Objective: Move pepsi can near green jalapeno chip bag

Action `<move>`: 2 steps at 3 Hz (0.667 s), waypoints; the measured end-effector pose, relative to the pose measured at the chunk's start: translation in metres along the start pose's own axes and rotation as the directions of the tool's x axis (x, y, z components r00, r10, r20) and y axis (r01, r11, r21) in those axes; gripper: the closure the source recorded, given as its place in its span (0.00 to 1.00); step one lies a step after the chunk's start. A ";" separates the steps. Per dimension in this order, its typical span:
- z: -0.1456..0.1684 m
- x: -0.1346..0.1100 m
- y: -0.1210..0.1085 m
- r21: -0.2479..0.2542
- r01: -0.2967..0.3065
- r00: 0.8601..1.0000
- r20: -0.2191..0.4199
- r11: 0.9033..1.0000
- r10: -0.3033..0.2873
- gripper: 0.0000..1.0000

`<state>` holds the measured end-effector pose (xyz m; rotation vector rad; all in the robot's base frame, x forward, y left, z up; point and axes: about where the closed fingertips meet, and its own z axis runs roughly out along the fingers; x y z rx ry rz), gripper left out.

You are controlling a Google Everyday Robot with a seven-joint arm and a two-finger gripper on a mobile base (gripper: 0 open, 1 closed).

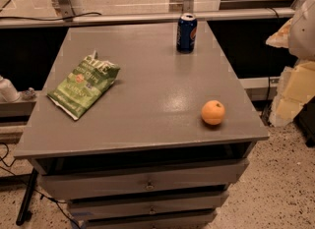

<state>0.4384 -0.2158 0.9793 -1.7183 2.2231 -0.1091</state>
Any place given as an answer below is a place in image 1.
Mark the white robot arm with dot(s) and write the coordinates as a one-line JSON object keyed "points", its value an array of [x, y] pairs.
{"points": [[298, 33]]}

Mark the black metal leg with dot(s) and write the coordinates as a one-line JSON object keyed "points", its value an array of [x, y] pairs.
{"points": [[24, 209]]}

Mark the bottom grey drawer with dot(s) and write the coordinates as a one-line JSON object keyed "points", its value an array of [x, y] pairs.
{"points": [[158, 221]]}

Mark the yellow foam block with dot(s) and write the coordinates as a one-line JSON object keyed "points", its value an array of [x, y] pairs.
{"points": [[296, 87]]}

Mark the orange fruit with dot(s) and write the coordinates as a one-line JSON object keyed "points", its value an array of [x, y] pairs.
{"points": [[213, 112]]}

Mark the green jalapeno chip bag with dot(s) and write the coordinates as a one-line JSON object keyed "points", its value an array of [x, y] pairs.
{"points": [[82, 88]]}

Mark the grey drawer cabinet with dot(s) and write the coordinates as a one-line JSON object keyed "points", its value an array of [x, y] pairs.
{"points": [[151, 116]]}

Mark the grey drawer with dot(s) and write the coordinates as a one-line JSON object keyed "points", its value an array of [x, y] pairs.
{"points": [[143, 180], [158, 221], [147, 203]]}

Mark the top grey drawer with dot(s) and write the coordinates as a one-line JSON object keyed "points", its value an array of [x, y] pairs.
{"points": [[143, 180]]}

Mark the grey metal railing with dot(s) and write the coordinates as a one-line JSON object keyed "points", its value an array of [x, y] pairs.
{"points": [[95, 19]]}

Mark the middle grey drawer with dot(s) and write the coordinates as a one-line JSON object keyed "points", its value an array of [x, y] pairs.
{"points": [[147, 203]]}

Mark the blue pepsi can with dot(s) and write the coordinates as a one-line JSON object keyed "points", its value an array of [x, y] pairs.
{"points": [[186, 33]]}

